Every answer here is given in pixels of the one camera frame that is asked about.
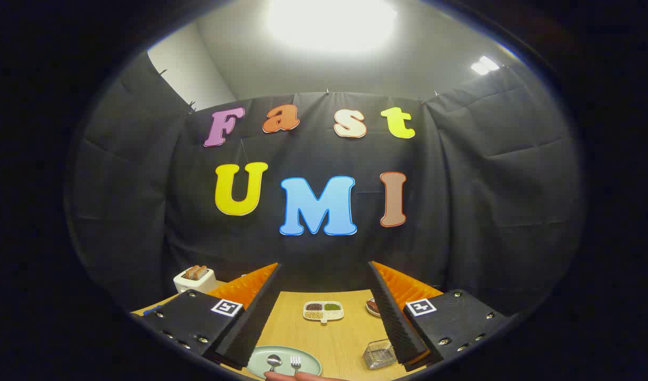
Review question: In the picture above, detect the large ceiling light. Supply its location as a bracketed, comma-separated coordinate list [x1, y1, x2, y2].
[266, 0, 399, 53]

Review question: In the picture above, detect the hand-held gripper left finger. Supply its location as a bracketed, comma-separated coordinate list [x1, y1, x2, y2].
[141, 262, 283, 370]

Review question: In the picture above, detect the metal wire basket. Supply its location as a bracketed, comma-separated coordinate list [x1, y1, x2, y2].
[363, 339, 398, 370]

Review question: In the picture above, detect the white divided bean dish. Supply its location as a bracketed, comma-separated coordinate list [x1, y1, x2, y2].
[303, 301, 345, 324]

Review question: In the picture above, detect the white toaster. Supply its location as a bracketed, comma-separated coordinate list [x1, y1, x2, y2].
[173, 266, 217, 295]

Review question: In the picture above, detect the small ceiling light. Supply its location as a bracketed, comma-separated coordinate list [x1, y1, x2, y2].
[471, 56, 500, 76]

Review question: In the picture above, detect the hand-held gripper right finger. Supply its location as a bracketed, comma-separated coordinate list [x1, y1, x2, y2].
[368, 260, 511, 372]

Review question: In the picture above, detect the pale green plate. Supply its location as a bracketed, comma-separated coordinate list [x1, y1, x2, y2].
[247, 346, 323, 379]

